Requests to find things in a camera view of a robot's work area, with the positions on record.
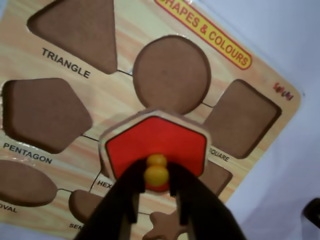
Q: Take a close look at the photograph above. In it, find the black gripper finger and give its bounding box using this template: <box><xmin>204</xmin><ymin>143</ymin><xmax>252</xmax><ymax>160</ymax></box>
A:
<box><xmin>74</xmin><ymin>159</ymin><xmax>147</xmax><ymax>240</ymax></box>
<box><xmin>169</xmin><ymin>162</ymin><xmax>249</xmax><ymax>240</ymax></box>

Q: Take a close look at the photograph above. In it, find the red hexagon piece yellow pin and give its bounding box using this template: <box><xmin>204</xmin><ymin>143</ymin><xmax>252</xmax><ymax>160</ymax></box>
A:
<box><xmin>98</xmin><ymin>107</ymin><xmax>211</xmax><ymax>195</ymax></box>

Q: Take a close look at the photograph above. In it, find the small black object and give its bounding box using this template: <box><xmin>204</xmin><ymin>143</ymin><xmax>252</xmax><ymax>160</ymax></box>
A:
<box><xmin>301</xmin><ymin>197</ymin><xmax>320</xmax><ymax>224</ymax></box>

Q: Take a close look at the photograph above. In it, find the wooden shape puzzle board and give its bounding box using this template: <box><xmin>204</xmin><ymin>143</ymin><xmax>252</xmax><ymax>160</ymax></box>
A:
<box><xmin>0</xmin><ymin>0</ymin><xmax>305</xmax><ymax>240</ymax></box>

